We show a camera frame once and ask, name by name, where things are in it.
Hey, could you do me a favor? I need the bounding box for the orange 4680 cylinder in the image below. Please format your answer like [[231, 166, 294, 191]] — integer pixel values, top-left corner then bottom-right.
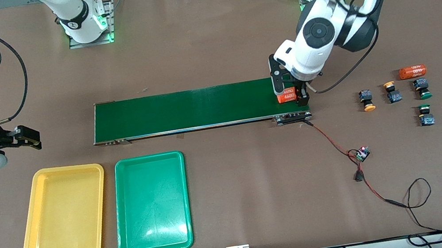
[[275, 86, 299, 105], [398, 63, 428, 81]]

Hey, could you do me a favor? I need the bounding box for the yellow mushroom push button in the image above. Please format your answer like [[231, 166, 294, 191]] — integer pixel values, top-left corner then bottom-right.
[[383, 80, 404, 105], [358, 88, 377, 113]]

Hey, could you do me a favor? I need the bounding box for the small controller circuit board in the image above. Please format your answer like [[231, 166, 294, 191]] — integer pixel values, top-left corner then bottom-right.
[[353, 145, 372, 163]]

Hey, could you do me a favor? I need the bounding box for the yellow plastic tray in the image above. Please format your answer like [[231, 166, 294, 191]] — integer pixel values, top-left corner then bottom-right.
[[8, 159, 117, 248]]

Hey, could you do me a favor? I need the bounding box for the green conveyor belt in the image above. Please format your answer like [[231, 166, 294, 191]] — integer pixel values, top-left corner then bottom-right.
[[87, 68, 314, 156]]

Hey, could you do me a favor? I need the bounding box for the green mushroom push button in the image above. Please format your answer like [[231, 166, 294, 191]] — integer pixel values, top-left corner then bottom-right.
[[417, 103, 436, 128], [412, 77, 434, 102]]

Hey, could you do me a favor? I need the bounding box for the green plastic tray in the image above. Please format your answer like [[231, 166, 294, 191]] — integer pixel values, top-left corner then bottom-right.
[[103, 149, 199, 248]]

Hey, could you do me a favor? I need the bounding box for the red and black wire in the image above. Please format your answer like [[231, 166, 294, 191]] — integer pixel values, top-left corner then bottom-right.
[[304, 106, 406, 221]]

